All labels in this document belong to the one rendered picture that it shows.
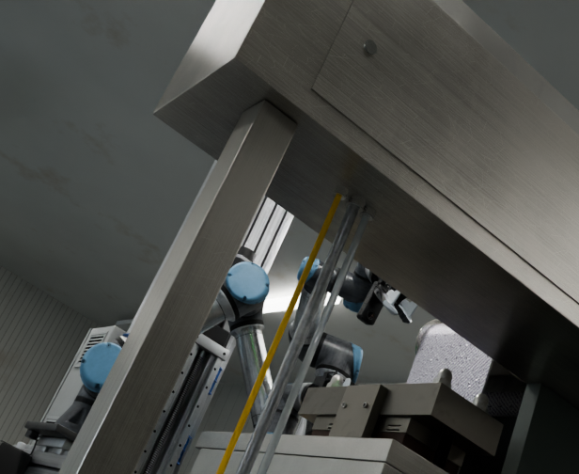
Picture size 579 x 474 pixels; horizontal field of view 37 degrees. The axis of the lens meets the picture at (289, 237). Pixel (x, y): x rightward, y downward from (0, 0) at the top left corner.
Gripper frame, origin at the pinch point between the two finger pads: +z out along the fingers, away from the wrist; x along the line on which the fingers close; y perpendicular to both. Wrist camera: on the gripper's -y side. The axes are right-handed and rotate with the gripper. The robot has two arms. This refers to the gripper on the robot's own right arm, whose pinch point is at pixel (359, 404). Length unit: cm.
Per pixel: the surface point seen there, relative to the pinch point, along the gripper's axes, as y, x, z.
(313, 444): -20.8, -26.0, 28.8
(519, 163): 22, -37, 71
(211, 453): -24.1, -25.9, -7.2
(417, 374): 6.9, -0.2, 16.8
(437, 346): 13.5, -0.3, 20.1
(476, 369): 7.5, -0.2, 33.9
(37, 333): 156, 121, -838
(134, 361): -33, -77, 68
